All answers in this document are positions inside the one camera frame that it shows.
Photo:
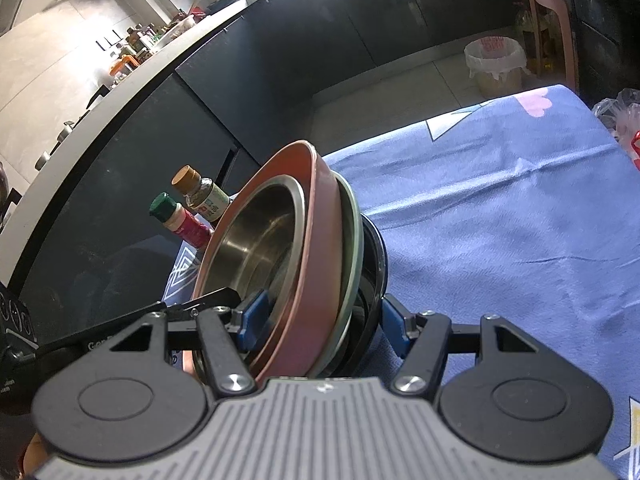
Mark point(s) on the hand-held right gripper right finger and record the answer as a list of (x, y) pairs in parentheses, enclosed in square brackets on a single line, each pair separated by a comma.
[(394, 327)]

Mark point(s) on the orange lid container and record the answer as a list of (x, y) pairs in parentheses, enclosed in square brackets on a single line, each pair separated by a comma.
[(124, 66)]

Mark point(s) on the row of condiment bottles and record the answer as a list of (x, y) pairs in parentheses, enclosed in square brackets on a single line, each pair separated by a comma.
[(150, 37)]

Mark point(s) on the green plate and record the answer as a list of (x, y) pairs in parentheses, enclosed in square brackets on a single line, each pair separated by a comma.
[(352, 240)]

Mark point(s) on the black bowl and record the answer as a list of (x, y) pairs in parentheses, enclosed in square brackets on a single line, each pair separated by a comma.
[(372, 265)]

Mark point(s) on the brown cap spice bottle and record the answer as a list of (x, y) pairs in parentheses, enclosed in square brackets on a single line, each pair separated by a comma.
[(207, 197)]

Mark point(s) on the green cap spice bottle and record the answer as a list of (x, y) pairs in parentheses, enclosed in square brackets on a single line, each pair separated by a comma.
[(182, 222)]

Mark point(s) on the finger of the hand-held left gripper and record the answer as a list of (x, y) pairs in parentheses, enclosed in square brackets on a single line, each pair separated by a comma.
[(200, 300)]

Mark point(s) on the trash bin with white bag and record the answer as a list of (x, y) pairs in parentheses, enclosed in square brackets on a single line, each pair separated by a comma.
[(495, 62)]

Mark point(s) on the blue printed tablecloth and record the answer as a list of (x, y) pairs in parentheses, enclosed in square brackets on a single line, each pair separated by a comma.
[(500, 210)]

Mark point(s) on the stainless steel bowl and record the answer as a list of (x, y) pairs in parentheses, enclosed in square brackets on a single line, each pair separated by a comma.
[(260, 235)]

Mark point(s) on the pink plastic stool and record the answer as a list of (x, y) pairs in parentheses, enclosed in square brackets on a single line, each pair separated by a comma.
[(565, 25)]

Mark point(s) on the clear plastic bag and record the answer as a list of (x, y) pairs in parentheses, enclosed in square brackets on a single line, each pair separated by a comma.
[(617, 110)]

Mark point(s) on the grey kitchen counter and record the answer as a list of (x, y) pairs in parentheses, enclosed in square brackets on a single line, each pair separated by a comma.
[(150, 67)]

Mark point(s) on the dark kitchen cabinets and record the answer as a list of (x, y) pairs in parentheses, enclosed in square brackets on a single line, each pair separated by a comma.
[(280, 60)]

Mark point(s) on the pink bowl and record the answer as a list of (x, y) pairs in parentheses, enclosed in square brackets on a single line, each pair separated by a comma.
[(315, 260)]

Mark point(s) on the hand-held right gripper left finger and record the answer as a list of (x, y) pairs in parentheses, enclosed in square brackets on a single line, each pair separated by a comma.
[(253, 321)]

